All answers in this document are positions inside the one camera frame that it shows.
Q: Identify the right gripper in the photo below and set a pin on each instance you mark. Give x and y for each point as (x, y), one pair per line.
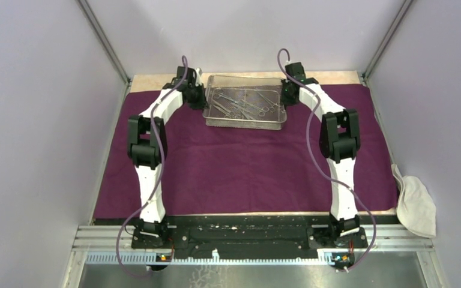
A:
(286, 102)

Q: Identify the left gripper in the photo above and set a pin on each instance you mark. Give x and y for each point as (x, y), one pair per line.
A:
(201, 103)

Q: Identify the metal mesh instrument tray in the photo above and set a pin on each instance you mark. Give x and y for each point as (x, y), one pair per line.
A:
(243, 88)

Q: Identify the maroon wrap cloth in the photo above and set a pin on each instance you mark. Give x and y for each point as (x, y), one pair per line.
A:
(214, 170)

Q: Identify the surgical clamp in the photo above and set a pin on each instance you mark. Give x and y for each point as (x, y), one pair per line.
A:
(265, 103)

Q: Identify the surgical forceps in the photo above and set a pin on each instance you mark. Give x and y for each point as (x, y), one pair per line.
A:
(243, 106)

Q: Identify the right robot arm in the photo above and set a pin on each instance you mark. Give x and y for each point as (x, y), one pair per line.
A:
(339, 142)

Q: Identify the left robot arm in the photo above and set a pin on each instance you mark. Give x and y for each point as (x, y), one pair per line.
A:
(147, 145)

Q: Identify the surgical scissors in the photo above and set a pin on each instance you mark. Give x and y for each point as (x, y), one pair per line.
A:
(230, 112)

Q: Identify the white crumpled cloth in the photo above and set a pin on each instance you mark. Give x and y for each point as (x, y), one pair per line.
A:
(415, 208)

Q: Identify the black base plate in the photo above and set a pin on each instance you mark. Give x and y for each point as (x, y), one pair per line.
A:
(249, 237)

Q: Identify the grey cable duct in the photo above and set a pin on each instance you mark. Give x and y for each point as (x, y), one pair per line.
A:
(150, 258)

